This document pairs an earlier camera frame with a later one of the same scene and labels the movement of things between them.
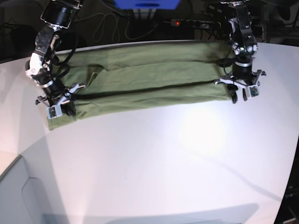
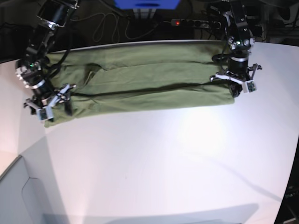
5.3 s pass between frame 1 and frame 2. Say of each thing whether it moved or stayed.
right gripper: moved
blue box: stayed
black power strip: stayed
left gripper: moved
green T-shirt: stayed
